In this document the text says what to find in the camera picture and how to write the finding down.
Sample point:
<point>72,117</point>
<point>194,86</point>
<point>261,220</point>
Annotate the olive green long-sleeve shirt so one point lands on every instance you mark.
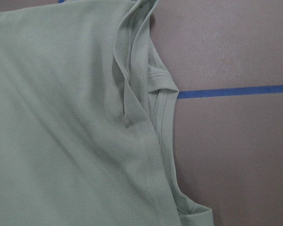
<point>86,119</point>

